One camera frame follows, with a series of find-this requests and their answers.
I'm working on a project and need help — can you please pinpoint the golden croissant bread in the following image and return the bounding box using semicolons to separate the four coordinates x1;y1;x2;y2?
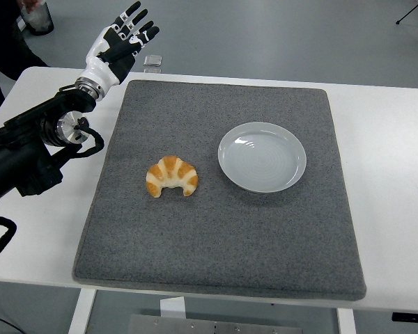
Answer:
146;155;199;198

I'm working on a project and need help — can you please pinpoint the black tripod leg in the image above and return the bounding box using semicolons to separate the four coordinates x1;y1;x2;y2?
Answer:
395;0;418;25

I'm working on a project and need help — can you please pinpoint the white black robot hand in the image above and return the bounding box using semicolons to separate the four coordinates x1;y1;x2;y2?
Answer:
77;1;160;90

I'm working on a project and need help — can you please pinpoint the black table control box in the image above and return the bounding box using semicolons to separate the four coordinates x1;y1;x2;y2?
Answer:
392;312;418;323

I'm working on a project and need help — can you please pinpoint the grey felt mat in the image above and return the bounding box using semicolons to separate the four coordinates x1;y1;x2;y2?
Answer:
72;79;368;302

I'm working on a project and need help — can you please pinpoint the black floor cable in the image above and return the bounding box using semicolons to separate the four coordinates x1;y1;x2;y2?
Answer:
0;311;25;334

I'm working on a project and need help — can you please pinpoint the person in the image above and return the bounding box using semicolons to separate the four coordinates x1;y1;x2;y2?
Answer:
0;0;52;122

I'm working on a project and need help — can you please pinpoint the grey metal plate with screws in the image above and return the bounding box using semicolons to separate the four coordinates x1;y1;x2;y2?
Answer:
127;314;304;334

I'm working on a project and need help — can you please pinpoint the black mesh waste bin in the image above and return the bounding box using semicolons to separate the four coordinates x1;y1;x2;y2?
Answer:
20;0;54;36

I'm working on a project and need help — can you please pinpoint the white table leg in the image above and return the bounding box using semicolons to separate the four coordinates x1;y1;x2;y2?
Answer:
336;308;357;334
68;288;98;334

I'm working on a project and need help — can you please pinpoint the pale grey round plate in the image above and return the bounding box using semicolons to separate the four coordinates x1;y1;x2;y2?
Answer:
217;121;307;194

